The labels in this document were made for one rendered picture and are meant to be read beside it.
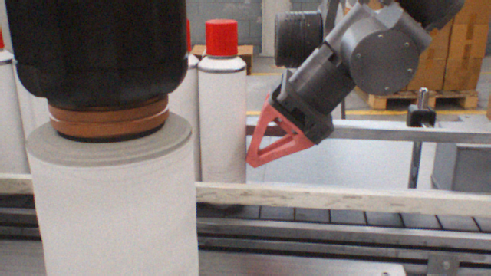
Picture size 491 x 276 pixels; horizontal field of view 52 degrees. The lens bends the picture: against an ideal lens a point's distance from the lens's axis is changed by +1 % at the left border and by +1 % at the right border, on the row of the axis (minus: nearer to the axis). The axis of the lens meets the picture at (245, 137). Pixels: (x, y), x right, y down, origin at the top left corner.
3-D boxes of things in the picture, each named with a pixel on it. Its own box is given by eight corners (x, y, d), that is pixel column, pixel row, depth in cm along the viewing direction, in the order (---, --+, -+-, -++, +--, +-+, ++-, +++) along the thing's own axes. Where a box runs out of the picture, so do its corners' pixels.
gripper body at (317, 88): (271, 103, 49) (324, 45, 46) (276, 80, 58) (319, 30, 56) (321, 145, 49) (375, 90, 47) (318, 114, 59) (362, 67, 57)
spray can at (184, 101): (153, 202, 58) (140, 21, 50) (169, 183, 62) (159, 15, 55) (197, 206, 57) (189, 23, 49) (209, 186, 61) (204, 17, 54)
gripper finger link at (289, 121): (222, 152, 53) (280, 87, 50) (231, 131, 60) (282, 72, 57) (271, 191, 54) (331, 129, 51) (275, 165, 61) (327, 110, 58)
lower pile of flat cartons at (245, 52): (186, 75, 496) (186, 54, 489) (194, 64, 547) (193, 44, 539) (252, 76, 494) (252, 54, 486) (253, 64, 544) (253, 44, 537)
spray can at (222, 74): (196, 208, 56) (189, 24, 49) (208, 188, 61) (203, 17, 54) (242, 211, 55) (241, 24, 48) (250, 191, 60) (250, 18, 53)
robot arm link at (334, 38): (400, 25, 53) (360, -10, 51) (418, 39, 46) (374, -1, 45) (354, 74, 55) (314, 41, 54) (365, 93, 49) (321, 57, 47)
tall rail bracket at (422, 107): (406, 229, 62) (423, 100, 56) (396, 202, 68) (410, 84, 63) (433, 231, 61) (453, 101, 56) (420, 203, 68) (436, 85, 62)
